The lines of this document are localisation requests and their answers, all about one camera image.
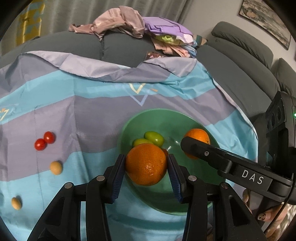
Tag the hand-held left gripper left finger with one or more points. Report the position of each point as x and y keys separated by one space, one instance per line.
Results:
x=118 y=178

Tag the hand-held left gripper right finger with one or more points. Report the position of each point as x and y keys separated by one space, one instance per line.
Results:
x=174 y=178

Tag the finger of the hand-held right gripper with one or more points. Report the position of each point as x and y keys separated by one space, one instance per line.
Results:
x=201 y=151

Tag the large orange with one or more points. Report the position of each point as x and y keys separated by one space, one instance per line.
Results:
x=198 y=136

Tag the small orange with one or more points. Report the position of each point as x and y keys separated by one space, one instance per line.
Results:
x=146 y=164

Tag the yellowish green tomato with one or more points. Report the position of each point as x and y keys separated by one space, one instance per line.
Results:
x=140 y=142

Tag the bright green tomato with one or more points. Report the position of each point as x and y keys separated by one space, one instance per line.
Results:
x=154 y=137

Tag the green plastic bowl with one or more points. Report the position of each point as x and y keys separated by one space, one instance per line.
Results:
x=148 y=120

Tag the person's right hand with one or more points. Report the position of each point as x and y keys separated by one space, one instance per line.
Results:
x=266 y=216

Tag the large brown kiwi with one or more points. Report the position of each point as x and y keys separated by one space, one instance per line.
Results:
x=56 y=167

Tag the red cherry tomato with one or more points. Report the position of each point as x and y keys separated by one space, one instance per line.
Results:
x=49 y=137
x=40 y=144

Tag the blue and grey striped blanket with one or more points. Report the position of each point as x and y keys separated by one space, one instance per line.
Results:
x=69 y=104

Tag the floral patterned cloth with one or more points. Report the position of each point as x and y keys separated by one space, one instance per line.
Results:
x=180 y=49

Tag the small brown kiwi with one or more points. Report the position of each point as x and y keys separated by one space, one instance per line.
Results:
x=16 y=203

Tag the purple printed cloth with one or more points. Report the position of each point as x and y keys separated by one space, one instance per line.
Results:
x=168 y=29

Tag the grey sofa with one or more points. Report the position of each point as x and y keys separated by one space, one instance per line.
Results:
x=69 y=44

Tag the pink crumpled cloth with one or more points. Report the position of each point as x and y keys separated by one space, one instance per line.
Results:
x=120 y=18

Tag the pile of clothes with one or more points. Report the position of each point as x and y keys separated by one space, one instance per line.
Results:
x=69 y=14

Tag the yellow patterned curtain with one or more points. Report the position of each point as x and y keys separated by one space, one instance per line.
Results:
x=30 y=20

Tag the framed wall picture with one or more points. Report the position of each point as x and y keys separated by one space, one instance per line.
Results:
x=261 y=16

